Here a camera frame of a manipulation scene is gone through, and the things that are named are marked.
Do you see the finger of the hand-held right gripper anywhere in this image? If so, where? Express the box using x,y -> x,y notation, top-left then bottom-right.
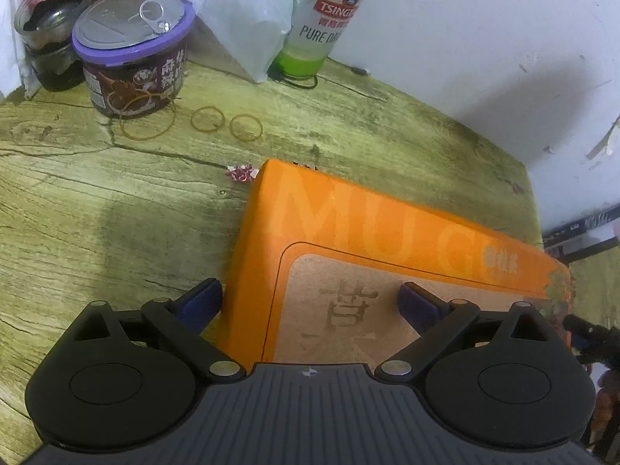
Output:
562,315 -> 620,365

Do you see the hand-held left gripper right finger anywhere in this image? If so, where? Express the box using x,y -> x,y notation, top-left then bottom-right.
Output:
374,282 -> 558,383

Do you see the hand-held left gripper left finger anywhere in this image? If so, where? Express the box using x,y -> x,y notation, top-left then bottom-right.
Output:
65,278 -> 246,383

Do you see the orange printed box lid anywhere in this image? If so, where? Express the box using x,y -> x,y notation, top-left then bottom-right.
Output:
220,157 -> 575,374

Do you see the person's right hand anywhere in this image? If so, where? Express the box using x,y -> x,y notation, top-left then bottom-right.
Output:
596,365 -> 620,429

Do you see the large rubber band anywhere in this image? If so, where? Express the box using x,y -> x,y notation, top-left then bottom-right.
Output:
120,94 -> 177,141

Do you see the peeling tape strip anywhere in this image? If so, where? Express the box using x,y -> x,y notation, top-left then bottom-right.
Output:
586,116 -> 620,158

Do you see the purple lid snack can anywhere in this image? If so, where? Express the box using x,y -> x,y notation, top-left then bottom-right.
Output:
72,0 -> 197,119

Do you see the clear plastic bag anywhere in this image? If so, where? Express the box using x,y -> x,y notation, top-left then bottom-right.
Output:
143,0 -> 296,83

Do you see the green white beer can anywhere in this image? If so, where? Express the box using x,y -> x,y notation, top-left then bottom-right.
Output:
271,0 -> 386,78

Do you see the dark glass jar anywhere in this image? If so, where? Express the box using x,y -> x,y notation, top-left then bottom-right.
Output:
14,0 -> 107,93

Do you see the white paper roll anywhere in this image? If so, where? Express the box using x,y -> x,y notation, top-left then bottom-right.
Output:
0,0 -> 42,102

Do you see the black metal frame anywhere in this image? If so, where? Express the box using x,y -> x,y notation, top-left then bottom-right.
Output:
542,208 -> 620,262

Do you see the black cable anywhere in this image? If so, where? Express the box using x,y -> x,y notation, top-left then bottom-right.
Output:
269,55 -> 371,90

